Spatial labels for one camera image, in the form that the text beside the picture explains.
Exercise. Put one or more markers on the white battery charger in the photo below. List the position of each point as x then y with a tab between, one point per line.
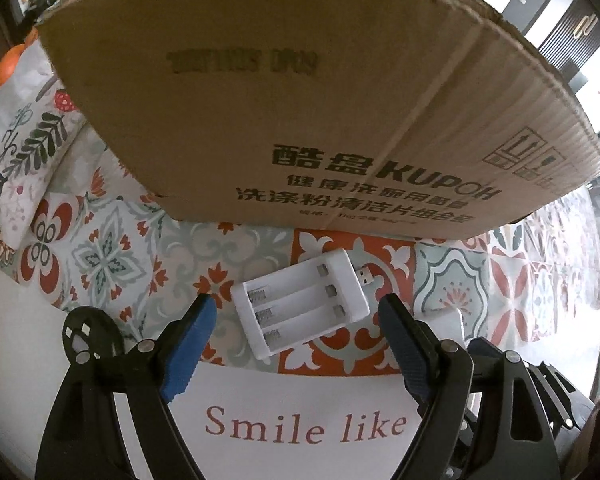
300	305

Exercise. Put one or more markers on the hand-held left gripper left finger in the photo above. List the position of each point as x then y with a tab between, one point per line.
192	347

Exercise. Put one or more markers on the brown cardboard box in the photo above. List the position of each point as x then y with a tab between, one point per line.
280	110

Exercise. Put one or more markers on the small white box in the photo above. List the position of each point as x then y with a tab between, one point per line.
450	330

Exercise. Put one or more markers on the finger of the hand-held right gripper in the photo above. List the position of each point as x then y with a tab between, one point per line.
560	400

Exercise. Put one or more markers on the dark slatted wall panel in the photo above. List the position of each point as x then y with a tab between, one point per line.
560	45

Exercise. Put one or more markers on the gold wall ornament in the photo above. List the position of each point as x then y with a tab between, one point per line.
582	25

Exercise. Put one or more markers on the black round gadget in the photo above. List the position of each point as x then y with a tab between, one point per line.
97	327

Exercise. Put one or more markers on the floral tissue pouch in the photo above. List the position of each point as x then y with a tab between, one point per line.
35	145

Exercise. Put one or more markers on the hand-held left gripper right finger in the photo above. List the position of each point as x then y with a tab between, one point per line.
405	350

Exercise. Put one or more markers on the white patterned tablecloth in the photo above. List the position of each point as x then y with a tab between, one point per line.
130	260

